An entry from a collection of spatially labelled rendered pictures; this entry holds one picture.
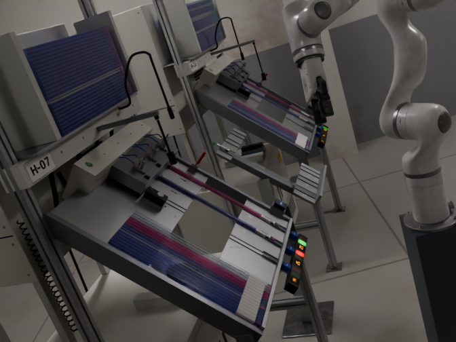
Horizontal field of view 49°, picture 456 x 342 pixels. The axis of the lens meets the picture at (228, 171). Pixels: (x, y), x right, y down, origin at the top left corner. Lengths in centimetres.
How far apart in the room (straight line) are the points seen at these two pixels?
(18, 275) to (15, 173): 39
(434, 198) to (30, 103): 130
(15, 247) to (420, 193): 130
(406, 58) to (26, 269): 135
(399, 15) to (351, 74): 301
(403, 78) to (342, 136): 291
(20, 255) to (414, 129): 128
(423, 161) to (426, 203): 16
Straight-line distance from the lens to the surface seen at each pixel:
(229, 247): 172
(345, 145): 460
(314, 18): 130
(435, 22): 488
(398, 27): 171
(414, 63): 168
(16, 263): 169
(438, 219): 182
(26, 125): 157
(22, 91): 154
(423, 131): 165
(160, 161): 186
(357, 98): 477
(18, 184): 147
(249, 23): 456
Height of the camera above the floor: 161
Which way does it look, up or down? 18 degrees down
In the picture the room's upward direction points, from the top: 19 degrees counter-clockwise
